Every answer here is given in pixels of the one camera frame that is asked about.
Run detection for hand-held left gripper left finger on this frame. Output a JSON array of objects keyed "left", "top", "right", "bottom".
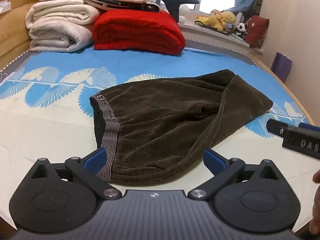
[{"left": 28, "top": 147, "right": 123, "bottom": 200}]

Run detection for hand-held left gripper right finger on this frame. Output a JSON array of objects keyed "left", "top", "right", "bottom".
[{"left": 187, "top": 149, "right": 279, "bottom": 200}]

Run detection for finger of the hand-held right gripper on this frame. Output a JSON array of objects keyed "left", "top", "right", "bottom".
[
  {"left": 298, "top": 122, "right": 320, "bottom": 132},
  {"left": 266, "top": 119, "right": 320, "bottom": 139}
]

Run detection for brown corduroy pants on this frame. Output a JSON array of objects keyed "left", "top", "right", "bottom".
[{"left": 89, "top": 69, "right": 273, "bottom": 187}]

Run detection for person's right hand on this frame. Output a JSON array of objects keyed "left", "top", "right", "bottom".
[{"left": 309, "top": 169, "right": 320, "bottom": 240}]

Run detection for blue patterned bed sheet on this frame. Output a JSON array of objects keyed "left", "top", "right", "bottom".
[{"left": 0, "top": 41, "right": 317, "bottom": 240}]

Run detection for purple box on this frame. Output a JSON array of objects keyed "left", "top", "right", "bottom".
[{"left": 270, "top": 52, "right": 293, "bottom": 81}]

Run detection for dark red cushion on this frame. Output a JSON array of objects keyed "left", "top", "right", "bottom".
[{"left": 244, "top": 15, "right": 270, "bottom": 49}]

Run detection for panda plush toy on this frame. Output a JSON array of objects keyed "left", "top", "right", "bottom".
[{"left": 235, "top": 22, "right": 248, "bottom": 35}]

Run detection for yellow plush toy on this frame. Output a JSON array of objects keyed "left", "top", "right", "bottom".
[
  {"left": 196, "top": 14, "right": 227, "bottom": 32},
  {"left": 220, "top": 10, "right": 237, "bottom": 23}
]

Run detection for white windowsill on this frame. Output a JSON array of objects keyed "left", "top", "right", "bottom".
[{"left": 178, "top": 21, "right": 264, "bottom": 53}]

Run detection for red folded blanket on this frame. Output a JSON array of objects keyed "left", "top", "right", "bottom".
[{"left": 92, "top": 9, "right": 186, "bottom": 55}]

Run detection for cream folded blanket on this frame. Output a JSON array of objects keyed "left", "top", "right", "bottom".
[{"left": 25, "top": 2, "right": 101, "bottom": 53}]

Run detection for white plush toy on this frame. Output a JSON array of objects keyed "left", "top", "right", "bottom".
[{"left": 178, "top": 4, "right": 191, "bottom": 22}]

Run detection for dark star-print folded cloth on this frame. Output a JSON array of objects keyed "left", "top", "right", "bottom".
[{"left": 45, "top": 0, "right": 160, "bottom": 13}]

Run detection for wooden bed frame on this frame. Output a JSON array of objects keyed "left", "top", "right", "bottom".
[{"left": 0, "top": 0, "right": 320, "bottom": 128}]

